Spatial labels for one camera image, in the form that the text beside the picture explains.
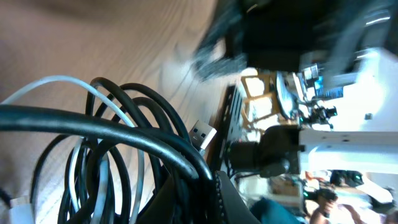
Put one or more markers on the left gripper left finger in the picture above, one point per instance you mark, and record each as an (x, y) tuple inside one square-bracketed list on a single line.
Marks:
[(168, 206)]

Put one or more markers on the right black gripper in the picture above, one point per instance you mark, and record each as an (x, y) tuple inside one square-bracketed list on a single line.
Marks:
[(286, 35)]

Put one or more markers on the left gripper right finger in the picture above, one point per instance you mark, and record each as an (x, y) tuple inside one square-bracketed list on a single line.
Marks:
[(228, 206)]

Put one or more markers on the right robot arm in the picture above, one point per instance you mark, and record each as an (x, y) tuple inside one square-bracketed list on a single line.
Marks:
[(365, 133)]

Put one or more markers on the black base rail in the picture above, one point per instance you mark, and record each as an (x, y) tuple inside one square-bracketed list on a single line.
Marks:
[(227, 125)]

